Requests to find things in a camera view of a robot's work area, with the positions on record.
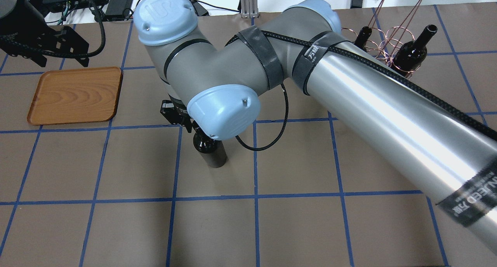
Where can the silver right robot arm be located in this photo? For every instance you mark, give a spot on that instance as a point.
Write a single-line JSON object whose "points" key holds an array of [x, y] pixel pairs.
{"points": [[448, 155]]}

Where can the copper wire bottle basket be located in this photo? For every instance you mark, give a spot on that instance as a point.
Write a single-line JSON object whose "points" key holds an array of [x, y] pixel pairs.
{"points": [[383, 45]]}

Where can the aluminium frame post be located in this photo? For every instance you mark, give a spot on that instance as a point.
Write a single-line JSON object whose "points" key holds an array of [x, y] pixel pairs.
{"points": [[249, 8]]}

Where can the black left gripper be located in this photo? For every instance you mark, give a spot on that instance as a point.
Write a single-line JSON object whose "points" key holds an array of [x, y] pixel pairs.
{"points": [[24, 32]]}

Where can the dark wine bottle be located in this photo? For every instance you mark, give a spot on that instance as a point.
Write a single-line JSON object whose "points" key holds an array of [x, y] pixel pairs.
{"points": [[362, 37], [212, 151], [410, 56]]}

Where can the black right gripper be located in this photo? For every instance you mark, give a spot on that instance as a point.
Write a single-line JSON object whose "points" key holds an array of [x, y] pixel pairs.
{"points": [[173, 113]]}

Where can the wooden rectangular tray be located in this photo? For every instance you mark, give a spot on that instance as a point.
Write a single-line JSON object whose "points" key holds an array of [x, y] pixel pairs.
{"points": [[76, 96]]}

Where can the black power brick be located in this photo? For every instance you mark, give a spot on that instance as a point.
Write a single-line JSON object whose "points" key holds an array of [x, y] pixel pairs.
{"points": [[117, 10]]}

